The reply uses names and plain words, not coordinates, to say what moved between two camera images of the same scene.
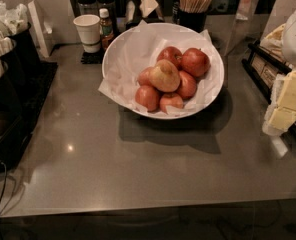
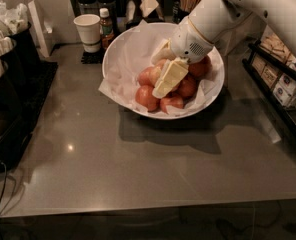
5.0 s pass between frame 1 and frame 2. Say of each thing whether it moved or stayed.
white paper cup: stayed
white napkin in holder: stayed
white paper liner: stayed
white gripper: moved
